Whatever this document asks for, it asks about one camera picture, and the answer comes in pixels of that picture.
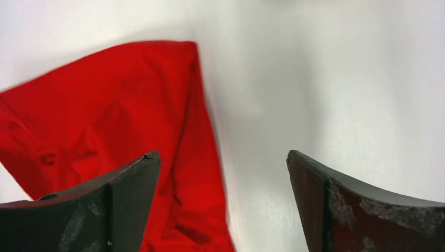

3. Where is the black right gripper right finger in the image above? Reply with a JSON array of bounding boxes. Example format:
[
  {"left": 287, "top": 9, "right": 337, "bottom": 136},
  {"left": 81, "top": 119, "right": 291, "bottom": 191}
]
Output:
[{"left": 287, "top": 150, "right": 444, "bottom": 252}]

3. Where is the red t shirt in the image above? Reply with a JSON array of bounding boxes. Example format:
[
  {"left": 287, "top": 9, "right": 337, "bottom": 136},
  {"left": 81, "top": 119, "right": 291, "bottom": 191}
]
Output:
[{"left": 1, "top": 41, "right": 235, "bottom": 251}]

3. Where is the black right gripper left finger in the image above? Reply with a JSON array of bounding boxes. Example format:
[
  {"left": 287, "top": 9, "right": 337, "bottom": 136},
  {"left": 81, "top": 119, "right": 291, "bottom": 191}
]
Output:
[{"left": 1, "top": 151, "right": 161, "bottom": 251}]

